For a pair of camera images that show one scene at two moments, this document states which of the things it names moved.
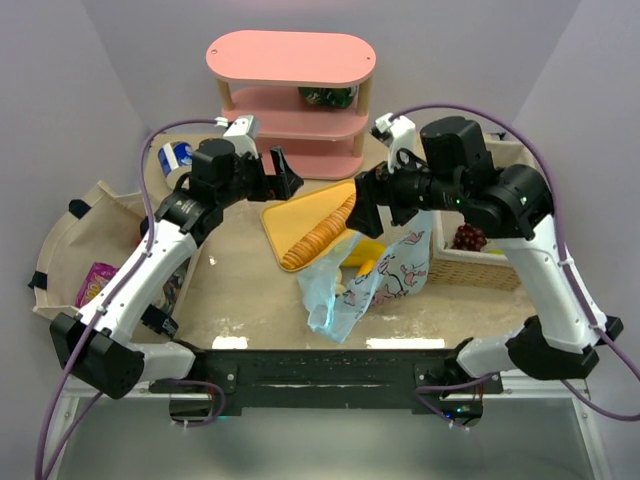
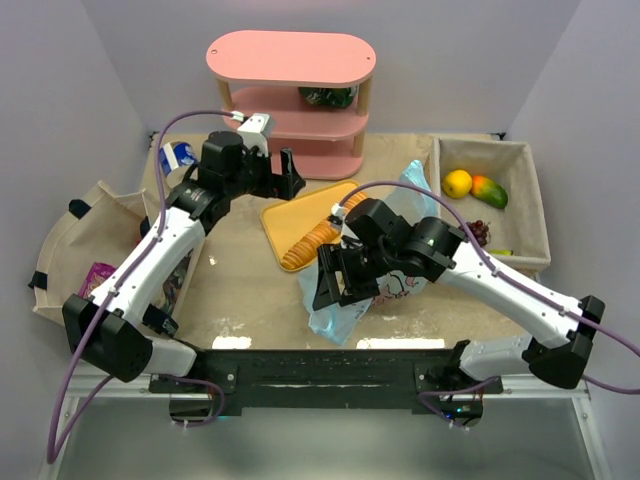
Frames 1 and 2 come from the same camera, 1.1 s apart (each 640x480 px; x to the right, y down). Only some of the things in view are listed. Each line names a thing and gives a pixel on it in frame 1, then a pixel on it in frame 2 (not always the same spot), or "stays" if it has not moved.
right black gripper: (378, 189) → (339, 267)
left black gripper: (261, 176) stays
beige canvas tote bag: (100, 227) stays
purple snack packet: (98, 275) stays
